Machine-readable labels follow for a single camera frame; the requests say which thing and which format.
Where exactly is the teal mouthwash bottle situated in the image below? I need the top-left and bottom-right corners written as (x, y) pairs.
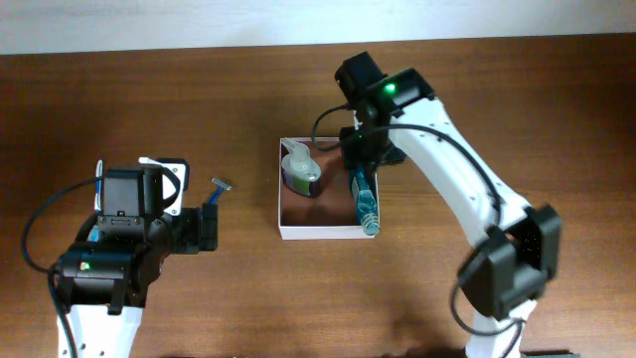
top-left (350, 167), bottom-right (381, 237)

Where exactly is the clear soap pump bottle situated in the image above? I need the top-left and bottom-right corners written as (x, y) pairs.
top-left (280, 138), bottom-right (322, 198)

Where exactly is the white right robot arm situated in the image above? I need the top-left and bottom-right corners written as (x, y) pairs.
top-left (335, 66), bottom-right (562, 357)

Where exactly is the blue disposable razor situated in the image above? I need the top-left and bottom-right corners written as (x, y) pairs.
top-left (208, 177), bottom-right (232, 204)

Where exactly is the blue white toothbrush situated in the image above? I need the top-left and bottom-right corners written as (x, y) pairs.
top-left (93, 159), bottom-right (103, 212)

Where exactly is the white cardboard box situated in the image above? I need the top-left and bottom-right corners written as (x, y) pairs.
top-left (277, 137), bottom-right (367, 241)

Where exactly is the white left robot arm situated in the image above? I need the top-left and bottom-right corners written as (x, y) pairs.
top-left (48, 157), bottom-right (219, 357)

